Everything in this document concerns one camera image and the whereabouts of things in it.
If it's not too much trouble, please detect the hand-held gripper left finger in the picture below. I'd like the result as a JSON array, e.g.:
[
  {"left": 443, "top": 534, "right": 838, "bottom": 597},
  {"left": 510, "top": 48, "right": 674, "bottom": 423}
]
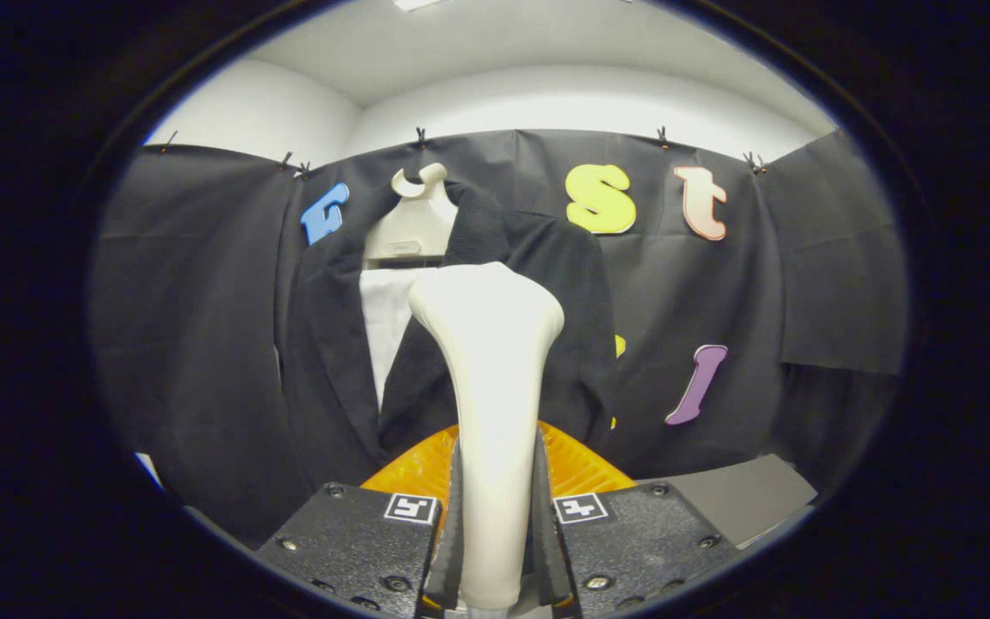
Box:
[{"left": 254, "top": 423, "right": 464, "bottom": 616}]

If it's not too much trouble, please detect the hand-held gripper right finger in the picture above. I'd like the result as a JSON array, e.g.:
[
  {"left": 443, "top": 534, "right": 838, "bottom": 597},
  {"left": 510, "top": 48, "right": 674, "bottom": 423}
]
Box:
[{"left": 532, "top": 421, "right": 741, "bottom": 616}]

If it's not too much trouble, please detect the black suit jacket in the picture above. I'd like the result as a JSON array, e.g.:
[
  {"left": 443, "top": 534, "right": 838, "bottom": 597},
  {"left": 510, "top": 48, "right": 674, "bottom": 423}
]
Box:
[{"left": 276, "top": 179, "right": 620, "bottom": 491}]

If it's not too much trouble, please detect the white garment steamer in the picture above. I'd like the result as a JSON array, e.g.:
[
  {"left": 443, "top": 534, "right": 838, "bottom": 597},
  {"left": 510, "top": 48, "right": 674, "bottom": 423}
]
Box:
[{"left": 407, "top": 260, "right": 566, "bottom": 613}]

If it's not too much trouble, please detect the white shirt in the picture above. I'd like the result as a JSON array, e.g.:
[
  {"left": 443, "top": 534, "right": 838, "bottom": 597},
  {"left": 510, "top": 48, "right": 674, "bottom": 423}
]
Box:
[{"left": 359, "top": 268, "right": 420, "bottom": 409}]

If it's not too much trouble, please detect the white clothes hanger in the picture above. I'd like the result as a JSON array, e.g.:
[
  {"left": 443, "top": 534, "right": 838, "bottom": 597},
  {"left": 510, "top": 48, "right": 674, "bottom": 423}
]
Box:
[{"left": 364, "top": 162, "right": 459, "bottom": 263}]

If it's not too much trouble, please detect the beige cabinet with grey top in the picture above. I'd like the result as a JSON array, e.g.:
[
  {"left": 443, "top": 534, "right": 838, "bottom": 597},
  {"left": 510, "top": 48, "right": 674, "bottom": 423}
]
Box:
[{"left": 637, "top": 453, "right": 820, "bottom": 549}]

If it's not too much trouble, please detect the black backdrop cloth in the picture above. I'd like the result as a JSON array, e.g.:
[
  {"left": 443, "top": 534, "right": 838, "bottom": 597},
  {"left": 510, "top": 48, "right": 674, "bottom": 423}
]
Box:
[{"left": 89, "top": 129, "right": 908, "bottom": 551}]

